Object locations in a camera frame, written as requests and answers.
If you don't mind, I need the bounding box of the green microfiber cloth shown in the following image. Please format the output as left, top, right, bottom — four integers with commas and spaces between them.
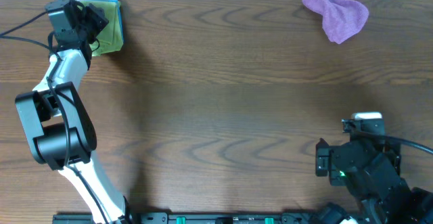
80, 0, 124, 56

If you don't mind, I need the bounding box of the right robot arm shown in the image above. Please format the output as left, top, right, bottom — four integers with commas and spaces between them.
315, 139, 432, 223

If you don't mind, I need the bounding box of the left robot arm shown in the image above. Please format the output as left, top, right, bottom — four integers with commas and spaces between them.
15, 0, 134, 223

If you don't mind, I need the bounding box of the folded blue cloth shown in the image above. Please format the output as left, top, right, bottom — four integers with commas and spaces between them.
100, 0, 124, 47

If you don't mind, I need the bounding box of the purple microfiber cloth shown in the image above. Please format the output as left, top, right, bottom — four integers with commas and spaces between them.
302, 0, 369, 44

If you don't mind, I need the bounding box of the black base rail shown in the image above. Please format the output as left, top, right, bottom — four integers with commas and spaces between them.
52, 212, 370, 224

